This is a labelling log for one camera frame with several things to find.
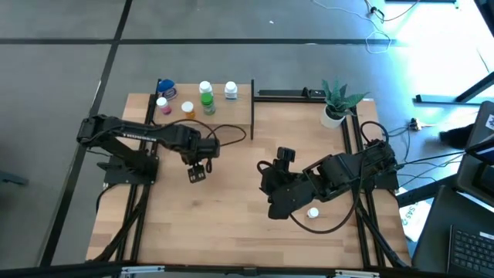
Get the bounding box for white printed paper sheet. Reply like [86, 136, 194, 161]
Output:
[399, 188, 432, 243]

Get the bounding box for wooden shelf black frame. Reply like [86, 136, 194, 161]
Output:
[148, 78, 255, 141]

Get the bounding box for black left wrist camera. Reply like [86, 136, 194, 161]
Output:
[187, 164, 207, 185]

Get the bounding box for black floor stand bar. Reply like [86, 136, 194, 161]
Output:
[414, 71, 494, 105]

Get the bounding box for black diagonal bar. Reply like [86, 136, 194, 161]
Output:
[396, 172, 460, 209]

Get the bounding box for black frame crossbar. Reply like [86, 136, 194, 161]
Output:
[252, 87, 328, 103]

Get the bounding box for blue cap antacid bottle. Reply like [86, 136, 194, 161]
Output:
[156, 78, 178, 101]

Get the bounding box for silver metal bracket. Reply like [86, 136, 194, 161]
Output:
[333, 269, 381, 278]
[120, 265, 166, 276]

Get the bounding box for orange pill bottle with capsules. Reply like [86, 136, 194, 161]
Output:
[181, 100, 197, 120]

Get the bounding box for thin black floor cable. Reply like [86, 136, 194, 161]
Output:
[385, 111, 482, 185]

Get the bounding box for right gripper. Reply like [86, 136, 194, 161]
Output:
[258, 157, 312, 221]

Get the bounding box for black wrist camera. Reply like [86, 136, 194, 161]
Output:
[276, 146, 297, 164]
[187, 164, 207, 185]

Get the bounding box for green cap supplement bottle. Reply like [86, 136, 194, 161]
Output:
[200, 93, 217, 117]

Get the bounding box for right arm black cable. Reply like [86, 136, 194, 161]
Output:
[255, 154, 367, 236]

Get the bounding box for black side frame rails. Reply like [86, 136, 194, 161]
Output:
[341, 107, 412, 270]
[92, 92, 167, 267]

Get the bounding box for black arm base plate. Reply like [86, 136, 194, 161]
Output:
[362, 169, 400, 191]
[103, 161, 158, 185]

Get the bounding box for dark grey open laptop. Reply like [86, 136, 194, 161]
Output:
[456, 100, 494, 214]

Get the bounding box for black laptop with keyboard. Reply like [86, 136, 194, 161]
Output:
[410, 185, 494, 278]

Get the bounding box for snake plant in white pot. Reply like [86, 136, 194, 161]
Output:
[320, 76, 371, 130]

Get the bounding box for person's foot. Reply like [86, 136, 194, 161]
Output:
[438, 123, 476, 150]

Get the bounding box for black orange floor cable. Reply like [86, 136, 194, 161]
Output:
[362, 0, 421, 23]

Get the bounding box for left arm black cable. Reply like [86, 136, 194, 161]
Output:
[154, 118, 248, 174]

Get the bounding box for white floor cable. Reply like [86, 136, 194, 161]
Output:
[310, 0, 393, 55]

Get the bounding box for black table frame bar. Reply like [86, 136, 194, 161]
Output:
[0, 261, 494, 278]

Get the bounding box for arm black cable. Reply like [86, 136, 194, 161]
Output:
[255, 154, 367, 236]
[154, 118, 248, 174]

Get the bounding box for pink bottle white cap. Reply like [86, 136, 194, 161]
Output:
[156, 96, 173, 116]

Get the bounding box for black shoulder cable loop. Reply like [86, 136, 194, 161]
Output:
[359, 120, 390, 148]

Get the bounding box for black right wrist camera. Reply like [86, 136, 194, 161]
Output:
[276, 146, 297, 164]

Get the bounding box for dark grey floor object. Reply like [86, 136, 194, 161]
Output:
[0, 168, 30, 187]

